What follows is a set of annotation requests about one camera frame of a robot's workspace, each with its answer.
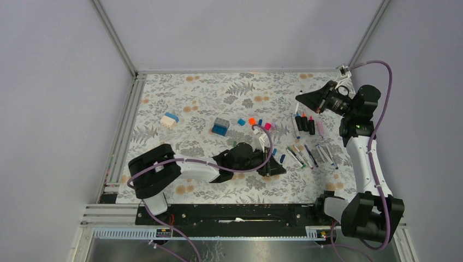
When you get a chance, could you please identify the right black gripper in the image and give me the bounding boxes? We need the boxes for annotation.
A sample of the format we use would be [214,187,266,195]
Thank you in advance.
[295,81,355,118]

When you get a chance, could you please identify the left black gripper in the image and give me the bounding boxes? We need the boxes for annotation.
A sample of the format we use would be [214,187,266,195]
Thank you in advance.
[233,146,286,176]

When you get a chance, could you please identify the white black cap marker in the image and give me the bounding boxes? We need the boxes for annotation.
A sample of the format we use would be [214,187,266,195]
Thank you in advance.
[294,90,303,115]

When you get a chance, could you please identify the orange highlighter black body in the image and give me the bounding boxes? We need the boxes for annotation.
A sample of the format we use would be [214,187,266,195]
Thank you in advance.
[301,113,309,132]

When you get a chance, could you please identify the pink highlighter black body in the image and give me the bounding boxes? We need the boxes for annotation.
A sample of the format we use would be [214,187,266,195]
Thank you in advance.
[308,116,316,135]

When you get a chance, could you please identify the blue highlighter black body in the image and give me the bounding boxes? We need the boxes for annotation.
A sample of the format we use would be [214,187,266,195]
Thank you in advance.
[295,113,304,131]

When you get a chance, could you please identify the light pink pen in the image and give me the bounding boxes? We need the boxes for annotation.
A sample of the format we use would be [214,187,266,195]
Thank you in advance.
[317,120,325,139]

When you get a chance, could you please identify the thin white green pen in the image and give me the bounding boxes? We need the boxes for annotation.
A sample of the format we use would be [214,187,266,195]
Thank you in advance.
[286,147,305,168]

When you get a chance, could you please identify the teal green gel pen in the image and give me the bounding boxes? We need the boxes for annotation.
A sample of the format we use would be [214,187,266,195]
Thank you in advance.
[287,147,306,168]

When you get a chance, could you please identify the blue white whiteboard marker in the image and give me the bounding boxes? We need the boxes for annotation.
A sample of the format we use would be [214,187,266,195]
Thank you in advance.
[292,115,300,139]

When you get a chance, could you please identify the purple gel pen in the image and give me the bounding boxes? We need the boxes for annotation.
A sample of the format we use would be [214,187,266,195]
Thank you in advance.
[304,144,319,168]

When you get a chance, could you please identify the white blue acrylic marker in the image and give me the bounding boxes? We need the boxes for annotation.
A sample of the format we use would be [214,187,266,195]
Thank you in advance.
[325,144,339,169]

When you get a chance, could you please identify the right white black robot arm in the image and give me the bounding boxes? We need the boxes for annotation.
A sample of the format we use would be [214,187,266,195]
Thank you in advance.
[295,81,405,245]

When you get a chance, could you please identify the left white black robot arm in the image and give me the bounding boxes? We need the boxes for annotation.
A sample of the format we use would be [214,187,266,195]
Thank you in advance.
[127,142,286,224]

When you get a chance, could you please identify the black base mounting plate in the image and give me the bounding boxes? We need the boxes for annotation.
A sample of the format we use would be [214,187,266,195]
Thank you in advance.
[135,204,332,238]

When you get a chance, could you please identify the blue grey toy brick block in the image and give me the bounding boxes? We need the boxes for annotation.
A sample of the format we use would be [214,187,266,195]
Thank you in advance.
[211,117,230,136]

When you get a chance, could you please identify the floral patterned table mat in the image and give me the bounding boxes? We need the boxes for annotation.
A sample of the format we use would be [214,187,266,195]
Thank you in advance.
[116,72,392,205]

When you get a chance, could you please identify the cream blue toy brick block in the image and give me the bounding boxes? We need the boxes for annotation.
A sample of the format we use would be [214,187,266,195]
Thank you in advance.
[160,112,179,129]

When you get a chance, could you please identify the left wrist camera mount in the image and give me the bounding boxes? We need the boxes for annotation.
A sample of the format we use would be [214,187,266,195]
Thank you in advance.
[253,128,269,151]

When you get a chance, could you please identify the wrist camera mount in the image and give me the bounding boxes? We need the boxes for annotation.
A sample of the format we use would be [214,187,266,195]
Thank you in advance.
[253,128,269,151]
[336,64,352,88]

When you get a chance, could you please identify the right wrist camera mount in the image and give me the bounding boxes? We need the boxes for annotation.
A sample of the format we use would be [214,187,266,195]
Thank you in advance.
[336,64,352,88]

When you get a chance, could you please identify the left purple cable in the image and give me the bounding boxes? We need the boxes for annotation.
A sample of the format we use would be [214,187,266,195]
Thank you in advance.
[126,124,274,262]

